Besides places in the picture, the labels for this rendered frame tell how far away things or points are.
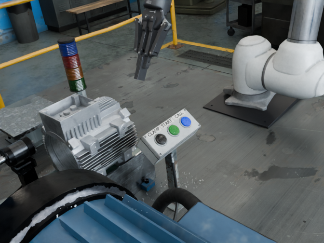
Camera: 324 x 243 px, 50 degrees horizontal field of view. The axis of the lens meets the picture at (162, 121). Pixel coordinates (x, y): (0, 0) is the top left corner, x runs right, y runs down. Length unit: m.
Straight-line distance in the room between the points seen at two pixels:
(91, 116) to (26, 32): 5.14
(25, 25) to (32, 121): 4.64
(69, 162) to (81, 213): 0.77
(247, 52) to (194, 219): 1.14
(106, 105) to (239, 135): 0.57
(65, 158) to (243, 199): 0.54
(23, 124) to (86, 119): 0.54
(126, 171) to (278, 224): 0.45
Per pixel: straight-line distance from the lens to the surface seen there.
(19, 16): 5.96
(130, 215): 0.28
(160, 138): 0.86
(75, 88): 1.29
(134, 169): 1.07
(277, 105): 1.52
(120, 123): 0.95
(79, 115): 0.90
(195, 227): 0.31
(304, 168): 1.21
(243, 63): 1.42
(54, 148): 1.05
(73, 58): 1.25
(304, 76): 1.32
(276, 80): 1.36
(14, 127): 1.42
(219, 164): 1.20
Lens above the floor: 1.55
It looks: 31 degrees down
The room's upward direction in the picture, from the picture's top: 7 degrees counter-clockwise
